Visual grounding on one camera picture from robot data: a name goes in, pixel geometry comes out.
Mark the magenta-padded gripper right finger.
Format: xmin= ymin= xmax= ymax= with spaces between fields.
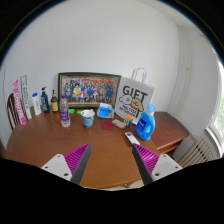
xmin=132 ymin=143 xmax=184 ymax=186

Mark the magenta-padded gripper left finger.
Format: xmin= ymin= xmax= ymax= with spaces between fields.
xmin=40 ymin=143 xmax=92 ymax=186

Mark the clear purple-capped water bottle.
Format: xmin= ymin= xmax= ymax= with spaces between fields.
xmin=59 ymin=94 xmax=72 ymax=128

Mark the white remote control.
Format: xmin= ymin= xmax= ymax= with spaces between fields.
xmin=124 ymin=131 xmax=141 ymax=146

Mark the blue detergent bottle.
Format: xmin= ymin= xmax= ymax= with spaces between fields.
xmin=134 ymin=103 xmax=157 ymax=142

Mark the small wrapped snack packet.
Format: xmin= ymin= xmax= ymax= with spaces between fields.
xmin=111 ymin=118 xmax=127 ymax=130

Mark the flat round red coaster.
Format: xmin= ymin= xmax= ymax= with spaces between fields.
xmin=101 ymin=120 xmax=115 ymax=131

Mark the amber yellow-labelled pump bottle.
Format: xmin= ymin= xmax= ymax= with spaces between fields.
xmin=50 ymin=89 xmax=60 ymax=113

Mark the white printed paper gift bag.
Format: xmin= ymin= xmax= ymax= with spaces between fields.
xmin=114 ymin=67 xmax=156 ymax=126

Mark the dark blue pump bottle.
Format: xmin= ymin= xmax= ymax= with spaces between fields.
xmin=40 ymin=86 xmax=51 ymax=114

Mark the white blue-capped lotion bottle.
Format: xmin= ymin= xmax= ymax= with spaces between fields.
xmin=31 ymin=92 xmax=43 ymax=117

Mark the framed group picture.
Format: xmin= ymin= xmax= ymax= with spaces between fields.
xmin=57 ymin=71 xmax=122 ymax=109

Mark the dark wooden chair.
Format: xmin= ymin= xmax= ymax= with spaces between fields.
xmin=6 ymin=92 xmax=21 ymax=131

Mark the green white toothpaste box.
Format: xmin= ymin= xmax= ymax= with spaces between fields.
xmin=19 ymin=74 xmax=34 ymax=120

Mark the pink toothpaste box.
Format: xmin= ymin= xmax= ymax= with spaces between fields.
xmin=12 ymin=78 xmax=27 ymax=126

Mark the white wall radiator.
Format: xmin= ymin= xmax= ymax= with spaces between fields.
xmin=177 ymin=137 xmax=215 ymax=168

